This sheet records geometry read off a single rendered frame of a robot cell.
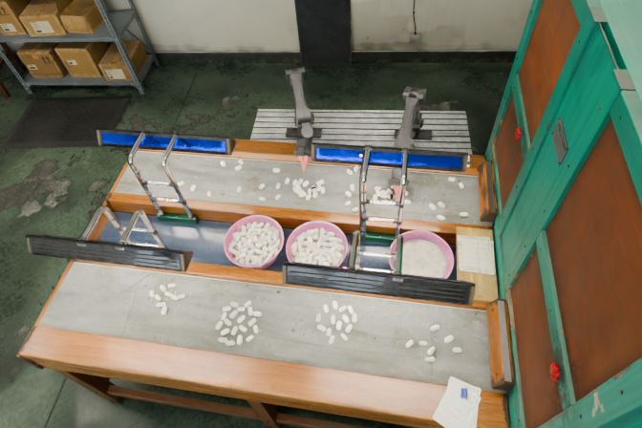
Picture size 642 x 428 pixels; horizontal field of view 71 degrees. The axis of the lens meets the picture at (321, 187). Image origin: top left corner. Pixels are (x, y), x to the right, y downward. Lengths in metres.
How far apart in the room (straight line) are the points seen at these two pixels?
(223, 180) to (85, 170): 1.72
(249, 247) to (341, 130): 0.89
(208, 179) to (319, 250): 0.71
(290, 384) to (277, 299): 0.34
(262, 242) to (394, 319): 0.66
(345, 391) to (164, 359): 0.68
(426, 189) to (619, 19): 1.14
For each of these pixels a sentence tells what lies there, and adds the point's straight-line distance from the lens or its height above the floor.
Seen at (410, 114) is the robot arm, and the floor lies 1.04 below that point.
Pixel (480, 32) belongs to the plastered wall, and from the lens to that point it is 4.06.
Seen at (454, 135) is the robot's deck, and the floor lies 0.67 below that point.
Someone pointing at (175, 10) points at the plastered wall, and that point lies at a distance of 4.20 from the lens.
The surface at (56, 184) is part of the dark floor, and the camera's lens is 3.84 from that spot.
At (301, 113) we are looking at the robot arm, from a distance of 2.13.
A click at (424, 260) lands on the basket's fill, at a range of 1.96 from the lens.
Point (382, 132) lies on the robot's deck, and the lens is 2.50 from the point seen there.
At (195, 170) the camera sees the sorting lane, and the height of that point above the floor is 0.74.
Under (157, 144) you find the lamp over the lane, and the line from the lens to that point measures 2.09.
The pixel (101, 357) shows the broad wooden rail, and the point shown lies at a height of 0.76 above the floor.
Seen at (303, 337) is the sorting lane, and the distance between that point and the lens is 1.80.
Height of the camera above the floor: 2.42
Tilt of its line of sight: 51 degrees down
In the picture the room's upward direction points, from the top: 7 degrees counter-clockwise
